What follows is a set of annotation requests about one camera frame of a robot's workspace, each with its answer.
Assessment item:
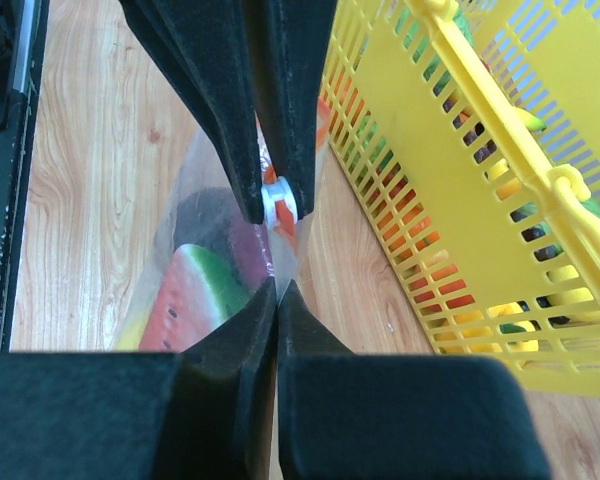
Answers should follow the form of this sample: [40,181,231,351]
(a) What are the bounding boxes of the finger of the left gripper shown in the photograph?
[244,0,337,219]

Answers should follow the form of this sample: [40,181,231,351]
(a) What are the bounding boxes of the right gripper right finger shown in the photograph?
[277,285,551,479]

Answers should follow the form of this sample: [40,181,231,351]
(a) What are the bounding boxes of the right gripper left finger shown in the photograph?
[0,280,276,479]

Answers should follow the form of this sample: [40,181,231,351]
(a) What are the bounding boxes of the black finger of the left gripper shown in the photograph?
[121,1,264,224]

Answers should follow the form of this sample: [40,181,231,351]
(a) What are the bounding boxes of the watermelon slice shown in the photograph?
[139,244,252,352]

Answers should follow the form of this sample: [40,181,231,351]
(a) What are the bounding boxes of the clear zip top bag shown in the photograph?
[113,131,311,352]

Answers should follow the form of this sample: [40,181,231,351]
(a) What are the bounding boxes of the purple eggplant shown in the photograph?
[228,214,274,290]

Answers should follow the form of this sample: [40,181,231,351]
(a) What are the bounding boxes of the dark mangosteen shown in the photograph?
[173,187,240,256]

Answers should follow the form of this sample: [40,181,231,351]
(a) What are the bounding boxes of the yellow plastic basket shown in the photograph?
[322,1,600,397]

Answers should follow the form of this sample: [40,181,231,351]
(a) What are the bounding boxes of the yellow banana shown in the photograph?
[512,106,547,133]

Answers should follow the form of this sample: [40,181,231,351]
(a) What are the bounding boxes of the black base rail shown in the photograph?
[0,1,50,351]

